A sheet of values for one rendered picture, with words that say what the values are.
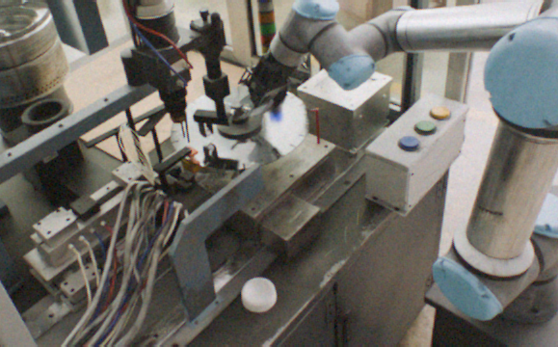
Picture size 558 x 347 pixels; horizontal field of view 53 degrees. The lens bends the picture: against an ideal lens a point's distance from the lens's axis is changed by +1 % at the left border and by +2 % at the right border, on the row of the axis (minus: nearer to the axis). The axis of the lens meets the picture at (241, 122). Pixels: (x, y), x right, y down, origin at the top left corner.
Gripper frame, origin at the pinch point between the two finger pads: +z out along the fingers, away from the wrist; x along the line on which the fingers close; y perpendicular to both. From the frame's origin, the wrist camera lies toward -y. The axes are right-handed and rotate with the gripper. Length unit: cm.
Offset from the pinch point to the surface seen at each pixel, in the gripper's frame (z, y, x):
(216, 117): -1.3, 11.4, -1.5
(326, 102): 3.4, -23.8, 3.8
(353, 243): 6.5, -4.5, 35.8
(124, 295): 16.8, 41.4, 18.6
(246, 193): -2.4, 17.5, 16.9
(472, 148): 65, -148, 29
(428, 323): 64, -59, 68
